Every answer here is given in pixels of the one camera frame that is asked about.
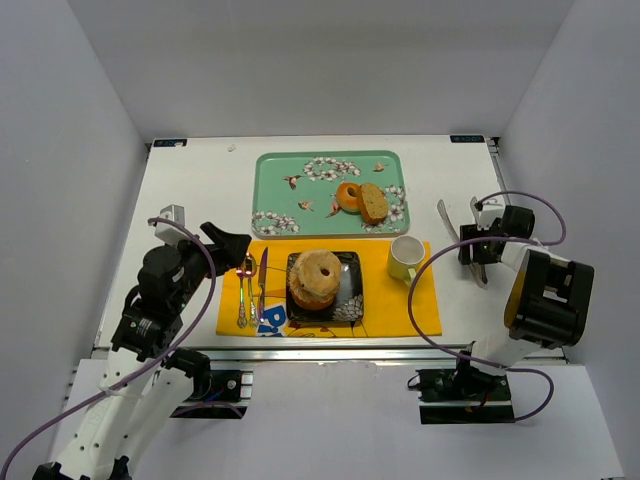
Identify green floral tray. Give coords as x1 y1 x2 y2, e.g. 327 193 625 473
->
251 150 410 238

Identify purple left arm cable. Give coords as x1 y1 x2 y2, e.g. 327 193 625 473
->
0 217 219 480

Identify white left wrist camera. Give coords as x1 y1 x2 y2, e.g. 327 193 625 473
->
148 204 189 246

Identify pale yellow mug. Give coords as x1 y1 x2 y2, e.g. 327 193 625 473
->
387 235 426 286

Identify yellow printed placemat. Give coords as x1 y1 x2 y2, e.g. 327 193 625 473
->
216 239 416 339

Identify plain beige bagel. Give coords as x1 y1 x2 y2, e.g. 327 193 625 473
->
289 249 341 301

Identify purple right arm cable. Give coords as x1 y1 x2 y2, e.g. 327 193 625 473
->
407 190 567 421

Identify iridescent knife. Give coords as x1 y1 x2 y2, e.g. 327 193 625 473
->
258 247 269 324

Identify blue label sticker right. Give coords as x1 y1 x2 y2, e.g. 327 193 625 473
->
449 135 486 143

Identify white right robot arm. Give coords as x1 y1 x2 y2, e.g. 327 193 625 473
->
458 201 594 376

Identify brown bread slice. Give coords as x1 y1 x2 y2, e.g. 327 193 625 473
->
357 183 388 224

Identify blue label sticker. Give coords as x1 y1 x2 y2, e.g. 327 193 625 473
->
153 139 187 148
449 135 486 143

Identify orange sugared bundt cake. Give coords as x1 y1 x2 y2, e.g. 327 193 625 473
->
289 287 336 311

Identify blue label sticker left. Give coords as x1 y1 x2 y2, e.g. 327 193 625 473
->
153 139 187 148

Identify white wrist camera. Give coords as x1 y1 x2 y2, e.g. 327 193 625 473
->
471 199 505 230
148 204 189 246

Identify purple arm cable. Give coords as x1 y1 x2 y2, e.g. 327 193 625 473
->
407 190 567 421
0 217 219 480

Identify black floral square plate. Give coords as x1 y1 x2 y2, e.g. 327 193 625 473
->
286 251 364 324

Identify iridescent spoon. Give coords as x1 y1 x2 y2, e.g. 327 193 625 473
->
236 253 252 329

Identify small orange donut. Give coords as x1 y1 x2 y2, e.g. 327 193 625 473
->
335 182 360 214

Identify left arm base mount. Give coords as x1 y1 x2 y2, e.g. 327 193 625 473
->
163 349 253 419

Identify aluminium table frame rail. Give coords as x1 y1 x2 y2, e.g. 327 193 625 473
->
200 347 455 363

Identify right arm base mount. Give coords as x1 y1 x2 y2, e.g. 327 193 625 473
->
407 359 515 425

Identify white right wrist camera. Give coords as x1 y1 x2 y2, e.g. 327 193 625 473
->
471 199 505 230

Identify silver metal tongs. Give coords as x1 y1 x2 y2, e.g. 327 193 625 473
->
436 199 488 289

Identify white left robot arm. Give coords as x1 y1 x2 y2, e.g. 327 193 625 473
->
34 218 251 479

